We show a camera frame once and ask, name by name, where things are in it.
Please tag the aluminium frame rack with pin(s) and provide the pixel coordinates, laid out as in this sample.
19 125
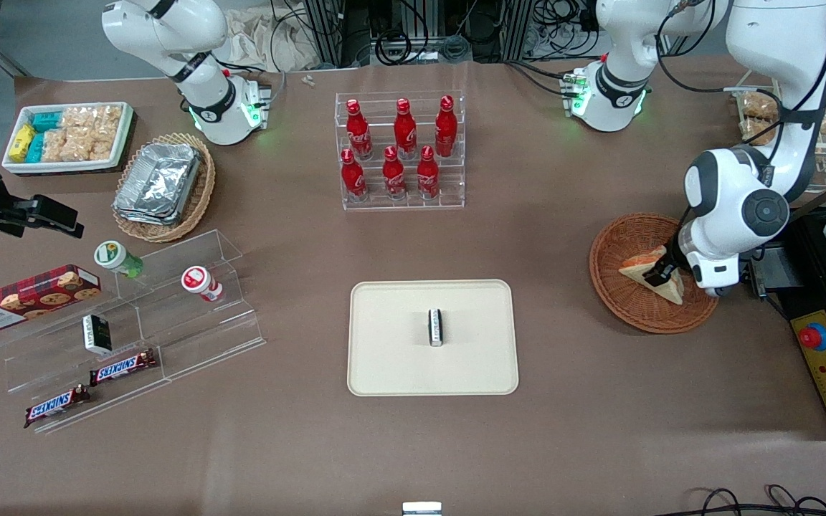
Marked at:
327 29

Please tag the beige crumpled cloth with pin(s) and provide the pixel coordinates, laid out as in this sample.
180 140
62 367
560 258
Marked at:
262 36

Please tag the green lidded snack cup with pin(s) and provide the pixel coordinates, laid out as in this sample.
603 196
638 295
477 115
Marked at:
108 254

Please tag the black grey power box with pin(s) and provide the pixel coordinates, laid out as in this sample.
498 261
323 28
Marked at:
768 276

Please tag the red emergency stop button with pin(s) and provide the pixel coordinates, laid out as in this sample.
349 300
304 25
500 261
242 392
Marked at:
813 337

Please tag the beige plastic serving tray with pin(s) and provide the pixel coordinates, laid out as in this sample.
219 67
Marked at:
391 358

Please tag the yellow snack pack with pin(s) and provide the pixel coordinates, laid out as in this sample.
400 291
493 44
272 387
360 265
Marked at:
22 142

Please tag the aluminium foil tray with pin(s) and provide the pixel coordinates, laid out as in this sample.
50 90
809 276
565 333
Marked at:
158 179
148 218

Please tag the round brown wicker basket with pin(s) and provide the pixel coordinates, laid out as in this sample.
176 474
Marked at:
628 301

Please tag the small black white box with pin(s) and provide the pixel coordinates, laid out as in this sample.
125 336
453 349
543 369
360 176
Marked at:
100 333
436 328

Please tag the teal snack pack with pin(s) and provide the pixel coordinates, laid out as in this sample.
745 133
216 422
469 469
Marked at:
47 120
35 148

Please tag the clear rice cracker bag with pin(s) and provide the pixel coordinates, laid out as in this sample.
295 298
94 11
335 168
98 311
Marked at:
79 118
108 117
94 147
57 145

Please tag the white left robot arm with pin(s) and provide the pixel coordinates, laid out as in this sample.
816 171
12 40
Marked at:
779 43

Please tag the clear acrylic bottle rack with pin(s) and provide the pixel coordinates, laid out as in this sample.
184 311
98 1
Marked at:
459 143

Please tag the red cola bottle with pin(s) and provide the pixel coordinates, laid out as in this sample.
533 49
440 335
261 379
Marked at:
404 129
353 175
446 127
427 173
393 174
358 129

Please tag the clear acrylic stepped display stand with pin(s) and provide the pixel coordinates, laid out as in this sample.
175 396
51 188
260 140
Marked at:
198 337

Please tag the white rectangular snack bin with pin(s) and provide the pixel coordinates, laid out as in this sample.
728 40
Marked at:
69 168

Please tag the red tartan cookie box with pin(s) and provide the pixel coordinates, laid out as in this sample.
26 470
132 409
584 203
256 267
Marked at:
33 294

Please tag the Snickers chocolate bar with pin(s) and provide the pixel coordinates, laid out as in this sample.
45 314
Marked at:
120 368
54 405

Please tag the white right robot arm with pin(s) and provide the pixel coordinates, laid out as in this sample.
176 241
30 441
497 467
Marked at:
169 29

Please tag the oval light wicker basket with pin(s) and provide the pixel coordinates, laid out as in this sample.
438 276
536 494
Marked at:
198 201

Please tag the triangular sandwich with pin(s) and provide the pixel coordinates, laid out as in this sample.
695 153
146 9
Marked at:
635 269

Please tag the red lidded snack cup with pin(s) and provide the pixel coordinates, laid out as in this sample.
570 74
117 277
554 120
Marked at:
196 279

